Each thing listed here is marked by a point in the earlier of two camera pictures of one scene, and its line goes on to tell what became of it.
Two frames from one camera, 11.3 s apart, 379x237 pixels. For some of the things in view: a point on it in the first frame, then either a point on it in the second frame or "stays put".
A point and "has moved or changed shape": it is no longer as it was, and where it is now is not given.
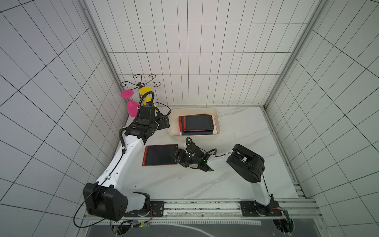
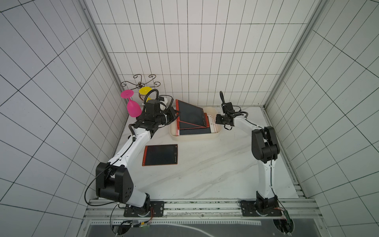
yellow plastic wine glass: x=144 y=89 stays put
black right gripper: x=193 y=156 → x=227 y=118
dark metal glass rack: x=140 y=85 stays put
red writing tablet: x=159 y=155 stays put
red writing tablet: x=197 y=123 has moved or changed shape
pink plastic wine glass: x=132 y=106 stays put
